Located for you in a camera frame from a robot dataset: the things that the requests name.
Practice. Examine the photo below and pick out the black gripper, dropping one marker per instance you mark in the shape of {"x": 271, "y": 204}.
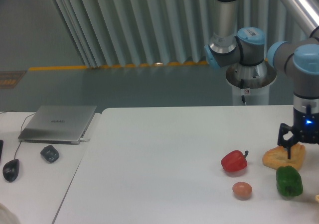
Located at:
{"x": 305, "y": 130}

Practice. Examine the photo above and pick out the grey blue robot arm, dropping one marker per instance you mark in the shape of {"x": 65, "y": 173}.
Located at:
{"x": 244, "y": 48}

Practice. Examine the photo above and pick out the red bell pepper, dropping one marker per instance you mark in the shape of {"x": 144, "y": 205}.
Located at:
{"x": 234, "y": 161}

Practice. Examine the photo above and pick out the golden bread pastry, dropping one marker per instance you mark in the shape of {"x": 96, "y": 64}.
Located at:
{"x": 278, "y": 157}

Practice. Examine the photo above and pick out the silver closed laptop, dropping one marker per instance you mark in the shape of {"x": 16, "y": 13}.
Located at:
{"x": 58, "y": 124}

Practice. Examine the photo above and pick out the black device at edge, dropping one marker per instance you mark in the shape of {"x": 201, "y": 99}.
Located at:
{"x": 1, "y": 149}

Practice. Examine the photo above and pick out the black computer mouse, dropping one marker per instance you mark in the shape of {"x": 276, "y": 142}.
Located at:
{"x": 10, "y": 170}

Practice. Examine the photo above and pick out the green bell pepper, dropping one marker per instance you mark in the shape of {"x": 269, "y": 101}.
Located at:
{"x": 288, "y": 181}

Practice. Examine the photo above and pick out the white cloth corner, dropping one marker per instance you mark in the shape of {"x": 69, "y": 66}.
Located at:
{"x": 7, "y": 217}

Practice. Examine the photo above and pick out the black power adapter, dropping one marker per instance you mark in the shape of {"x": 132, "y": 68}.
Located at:
{"x": 50, "y": 154}

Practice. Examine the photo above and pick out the brown egg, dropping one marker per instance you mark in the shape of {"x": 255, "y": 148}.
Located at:
{"x": 242, "y": 189}

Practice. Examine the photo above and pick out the folding partition screen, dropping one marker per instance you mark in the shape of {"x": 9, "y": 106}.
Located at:
{"x": 135, "y": 32}

